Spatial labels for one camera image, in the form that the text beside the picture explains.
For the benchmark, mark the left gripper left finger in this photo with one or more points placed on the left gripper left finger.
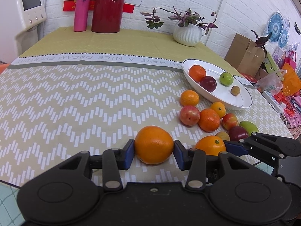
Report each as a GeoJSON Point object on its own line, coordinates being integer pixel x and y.
{"type": "Point", "coordinates": [114, 160]}

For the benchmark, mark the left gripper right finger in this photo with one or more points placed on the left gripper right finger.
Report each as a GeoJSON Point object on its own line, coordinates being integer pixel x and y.
{"type": "Point", "coordinates": [194, 161]}

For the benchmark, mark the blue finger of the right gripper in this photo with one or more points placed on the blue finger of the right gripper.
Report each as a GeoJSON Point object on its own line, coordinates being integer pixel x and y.
{"type": "Point", "coordinates": [236, 148]}

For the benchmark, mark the dark red plum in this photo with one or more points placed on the dark red plum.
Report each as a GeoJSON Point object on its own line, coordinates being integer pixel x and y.
{"type": "Point", "coordinates": [237, 132]}
{"type": "Point", "coordinates": [208, 83]}

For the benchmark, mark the brown longan front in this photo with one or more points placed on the brown longan front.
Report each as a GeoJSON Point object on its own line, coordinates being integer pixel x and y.
{"type": "Point", "coordinates": [223, 135]}

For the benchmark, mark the brown longan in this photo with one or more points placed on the brown longan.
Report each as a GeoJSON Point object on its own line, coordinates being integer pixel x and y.
{"type": "Point", "coordinates": [235, 90]}
{"type": "Point", "coordinates": [223, 135]}

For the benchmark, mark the green apple round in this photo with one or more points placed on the green apple round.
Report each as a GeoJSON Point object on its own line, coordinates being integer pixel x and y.
{"type": "Point", "coordinates": [249, 127]}

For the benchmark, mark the red yellow plum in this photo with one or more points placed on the red yellow plum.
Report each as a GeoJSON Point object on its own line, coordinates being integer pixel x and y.
{"type": "Point", "coordinates": [229, 120]}

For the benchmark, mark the mandarin orange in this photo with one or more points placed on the mandarin orange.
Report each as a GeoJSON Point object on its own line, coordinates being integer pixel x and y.
{"type": "Point", "coordinates": [209, 120]}
{"type": "Point", "coordinates": [197, 73]}

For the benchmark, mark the large orange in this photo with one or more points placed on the large orange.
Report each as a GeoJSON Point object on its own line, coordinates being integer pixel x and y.
{"type": "Point", "coordinates": [153, 145]}

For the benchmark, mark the red apple back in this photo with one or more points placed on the red apple back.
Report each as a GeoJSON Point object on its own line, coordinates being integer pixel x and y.
{"type": "Point", "coordinates": [189, 115]}

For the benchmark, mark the yellow orange kumquat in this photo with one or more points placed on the yellow orange kumquat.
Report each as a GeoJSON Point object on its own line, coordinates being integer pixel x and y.
{"type": "Point", "coordinates": [219, 108]}

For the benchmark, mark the brown longan back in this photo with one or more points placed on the brown longan back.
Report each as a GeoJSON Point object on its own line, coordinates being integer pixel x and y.
{"type": "Point", "coordinates": [235, 90]}

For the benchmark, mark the small orange back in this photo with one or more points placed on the small orange back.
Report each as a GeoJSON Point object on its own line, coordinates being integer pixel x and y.
{"type": "Point", "coordinates": [189, 98]}

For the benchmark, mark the green apple oblong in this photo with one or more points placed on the green apple oblong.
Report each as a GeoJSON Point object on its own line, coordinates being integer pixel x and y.
{"type": "Point", "coordinates": [226, 79]}

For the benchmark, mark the mandarin orange front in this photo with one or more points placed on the mandarin orange front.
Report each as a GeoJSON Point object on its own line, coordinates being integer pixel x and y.
{"type": "Point", "coordinates": [197, 73]}

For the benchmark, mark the white ceramic plate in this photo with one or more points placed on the white ceramic plate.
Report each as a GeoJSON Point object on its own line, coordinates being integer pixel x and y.
{"type": "Point", "coordinates": [221, 93]}

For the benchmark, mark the clear plastic bag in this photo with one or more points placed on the clear plastic bag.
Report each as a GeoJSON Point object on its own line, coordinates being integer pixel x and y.
{"type": "Point", "coordinates": [271, 83]}

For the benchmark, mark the orange gift bag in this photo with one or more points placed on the orange gift bag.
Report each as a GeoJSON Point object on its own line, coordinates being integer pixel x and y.
{"type": "Point", "coordinates": [291, 82]}

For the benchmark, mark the red envelope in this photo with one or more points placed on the red envelope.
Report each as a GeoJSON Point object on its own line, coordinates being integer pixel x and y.
{"type": "Point", "coordinates": [249, 78]}

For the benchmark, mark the patterned tablecloth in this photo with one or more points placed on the patterned tablecloth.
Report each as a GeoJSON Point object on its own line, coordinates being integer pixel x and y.
{"type": "Point", "coordinates": [85, 91]}

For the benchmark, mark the cardboard box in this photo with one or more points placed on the cardboard box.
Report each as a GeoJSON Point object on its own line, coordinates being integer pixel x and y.
{"type": "Point", "coordinates": [244, 56]}

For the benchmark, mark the purple plant by box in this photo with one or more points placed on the purple plant by box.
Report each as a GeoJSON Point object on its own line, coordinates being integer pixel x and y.
{"type": "Point", "coordinates": [262, 41]}

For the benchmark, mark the white ribbed plant pot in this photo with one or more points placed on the white ribbed plant pot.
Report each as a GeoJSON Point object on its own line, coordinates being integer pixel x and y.
{"type": "Point", "coordinates": [188, 36]}

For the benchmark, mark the purple green trailing plant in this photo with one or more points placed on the purple green trailing plant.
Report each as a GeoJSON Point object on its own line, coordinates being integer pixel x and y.
{"type": "Point", "coordinates": [184, 19]}

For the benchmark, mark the dark red thermos jug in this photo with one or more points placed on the dark red thermos jug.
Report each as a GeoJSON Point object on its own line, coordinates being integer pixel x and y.
{"type": "Point", "coordinates": [107, 16]}

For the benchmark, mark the pink thermos bottle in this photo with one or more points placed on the pink thermos bottle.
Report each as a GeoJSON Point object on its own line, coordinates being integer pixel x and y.
{"type": "Point", "coordinates": [81, 15]}

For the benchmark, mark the white water dispenser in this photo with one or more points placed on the white water dispenser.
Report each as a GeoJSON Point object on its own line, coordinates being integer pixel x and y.
{"type": "Point", "coordinates": [19, 26]}

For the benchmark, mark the blue decorative wall plates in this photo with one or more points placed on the blue decorative wall plates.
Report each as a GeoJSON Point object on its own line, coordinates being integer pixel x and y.
{"type": "Point", "coordinates": [278, 27]}

